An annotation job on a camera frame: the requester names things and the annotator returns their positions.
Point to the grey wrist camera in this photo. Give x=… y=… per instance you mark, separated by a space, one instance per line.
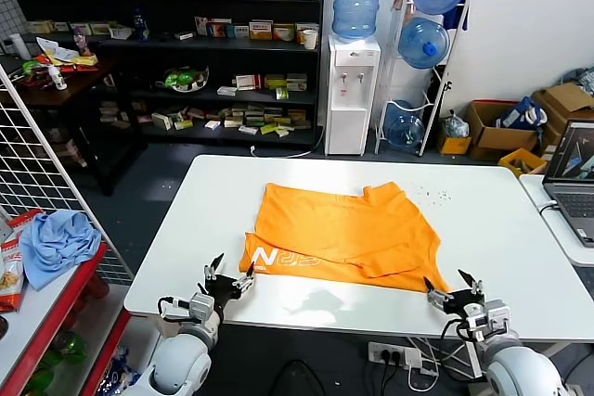
x=492 y=317
x=200 y=307

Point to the black folded stand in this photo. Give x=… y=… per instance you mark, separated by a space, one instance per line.
x=440 y=104

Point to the purple drink bottle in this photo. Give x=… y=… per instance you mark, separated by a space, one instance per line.
x=82 y=42

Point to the bowl of green fruit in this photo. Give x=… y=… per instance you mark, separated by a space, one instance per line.
x=183 y=78

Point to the black shelf unit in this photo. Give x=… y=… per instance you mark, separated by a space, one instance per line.
x=218 y=57

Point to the dark blue hanging cloth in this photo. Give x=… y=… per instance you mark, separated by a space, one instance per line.
x=459 y=13

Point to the orange t-shirt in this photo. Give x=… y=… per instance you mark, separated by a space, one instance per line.
x=343 y=233

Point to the red white medicine box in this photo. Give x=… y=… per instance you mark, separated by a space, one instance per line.
x=247 y=82

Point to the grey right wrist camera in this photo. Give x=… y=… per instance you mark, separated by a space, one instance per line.
x=492 y=317

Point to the closed brown cardboard box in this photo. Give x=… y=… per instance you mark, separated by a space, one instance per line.
x=564 y=99

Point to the yellow plastic crate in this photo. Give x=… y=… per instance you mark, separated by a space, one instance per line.
x=522 y=162

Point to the blue drink bottle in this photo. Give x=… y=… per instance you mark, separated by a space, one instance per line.
x=140 y=25

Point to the white paper cup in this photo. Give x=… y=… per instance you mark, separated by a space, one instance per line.
x=310 y=40

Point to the white metal jug rack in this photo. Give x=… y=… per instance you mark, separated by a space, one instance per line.
x=434 y=104

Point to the light blue crumpled cloth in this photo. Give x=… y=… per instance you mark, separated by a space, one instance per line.
x=60 y=243

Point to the white cylindrical tumbler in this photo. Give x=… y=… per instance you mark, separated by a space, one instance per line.
x=18 y=45

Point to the dark wooden table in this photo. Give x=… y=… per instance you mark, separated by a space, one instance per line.
x=60 y=108

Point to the white power strip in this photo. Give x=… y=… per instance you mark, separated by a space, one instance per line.
x=394 y=354

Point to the blue labelled water jug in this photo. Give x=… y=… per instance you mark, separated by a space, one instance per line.
x=357 y=2

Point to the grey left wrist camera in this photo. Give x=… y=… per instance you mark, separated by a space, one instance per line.
x=200 y=307

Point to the grey open laptop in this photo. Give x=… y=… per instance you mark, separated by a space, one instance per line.
x=568 y=182

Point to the blue white bag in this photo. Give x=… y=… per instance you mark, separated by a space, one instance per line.
x=522 y=113

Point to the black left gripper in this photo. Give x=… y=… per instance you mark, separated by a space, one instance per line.
x=220 y=289

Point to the small white bottle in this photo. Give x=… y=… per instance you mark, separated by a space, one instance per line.
x=58 y=80

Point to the red white snack bag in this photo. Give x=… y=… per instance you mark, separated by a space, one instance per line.
x=25 y=224

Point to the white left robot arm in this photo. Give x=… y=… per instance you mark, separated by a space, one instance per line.
x=181 y=359

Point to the blue empty water jug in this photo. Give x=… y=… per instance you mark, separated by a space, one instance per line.
x=404 y=124

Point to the large open cardboard box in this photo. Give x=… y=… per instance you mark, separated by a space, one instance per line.
x=503 y=141

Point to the blue white snack package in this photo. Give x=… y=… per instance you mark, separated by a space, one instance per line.
x=123 y=366

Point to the flat white small box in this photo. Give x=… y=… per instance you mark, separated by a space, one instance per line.
x=184 y=35

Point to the green plastic bottle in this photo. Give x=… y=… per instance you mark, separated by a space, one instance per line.
x=69 y=347

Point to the grey blue clothes heap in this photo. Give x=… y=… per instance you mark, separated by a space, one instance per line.
x=580 y=80

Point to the yellow white paper pile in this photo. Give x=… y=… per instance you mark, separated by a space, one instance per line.
x=65 y=55

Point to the yellow orange medicine box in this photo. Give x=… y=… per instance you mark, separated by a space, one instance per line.
x=261 y=30

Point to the red white shelf cart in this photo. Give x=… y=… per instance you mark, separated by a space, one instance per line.
x=60 y=303

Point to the small yellow box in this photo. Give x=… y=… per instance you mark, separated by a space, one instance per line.
x=455 y=145

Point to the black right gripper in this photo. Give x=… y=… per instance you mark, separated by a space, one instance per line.
x=459 y=301

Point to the orange chips bag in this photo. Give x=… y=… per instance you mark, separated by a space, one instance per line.
x=10 y=280

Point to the clear crumpled plastic bag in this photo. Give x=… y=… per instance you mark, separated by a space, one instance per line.
x=455 y=126

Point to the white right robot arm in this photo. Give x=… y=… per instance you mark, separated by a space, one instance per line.
x=520 y=368

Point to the white water dispenser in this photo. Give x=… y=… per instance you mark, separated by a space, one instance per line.
x=350 y=104

